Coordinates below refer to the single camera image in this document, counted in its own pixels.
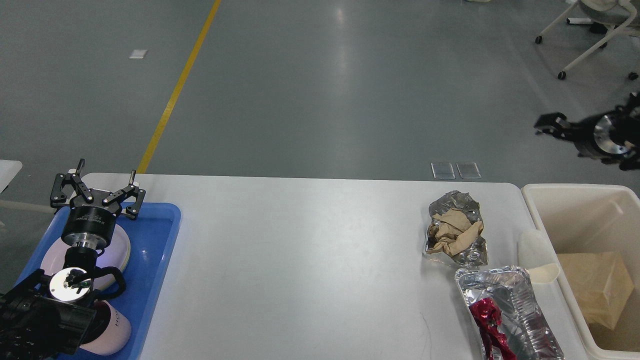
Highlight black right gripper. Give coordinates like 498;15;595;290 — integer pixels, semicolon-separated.
533;112;632;162

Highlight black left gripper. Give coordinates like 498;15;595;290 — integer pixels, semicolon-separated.
49;158;147;250

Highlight white paper cup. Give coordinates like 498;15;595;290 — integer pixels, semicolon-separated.
518;229;561;284

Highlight brown paper bag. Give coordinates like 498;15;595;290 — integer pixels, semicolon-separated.
557;251;635;331

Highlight silver foil tray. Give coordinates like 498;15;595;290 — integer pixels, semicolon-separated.
454;265;566;360

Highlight brown paper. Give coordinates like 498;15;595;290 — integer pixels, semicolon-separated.
425;208;484;258

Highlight red foil wrapper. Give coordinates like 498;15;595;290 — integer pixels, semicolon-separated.
468;297;517;360

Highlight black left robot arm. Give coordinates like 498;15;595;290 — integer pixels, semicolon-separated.
0;159;146;360

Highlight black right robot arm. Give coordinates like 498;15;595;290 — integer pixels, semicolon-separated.
534;92;640;171

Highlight yellow plate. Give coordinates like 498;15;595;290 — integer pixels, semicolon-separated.
110;224;131;274

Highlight blue plastic tray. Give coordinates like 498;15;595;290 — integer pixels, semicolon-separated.
15;201;182;360

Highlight white side table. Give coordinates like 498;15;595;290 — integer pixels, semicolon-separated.
0;159;23;193

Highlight white plastic bin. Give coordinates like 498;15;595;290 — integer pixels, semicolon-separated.
521;184;640;360

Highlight grey floor plate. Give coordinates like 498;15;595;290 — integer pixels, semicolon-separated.
430;162;457;180
455;162;482;180

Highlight white office chair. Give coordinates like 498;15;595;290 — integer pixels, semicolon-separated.
534;0;640;80

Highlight pink mug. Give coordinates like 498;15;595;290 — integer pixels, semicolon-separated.
80;300;131;356

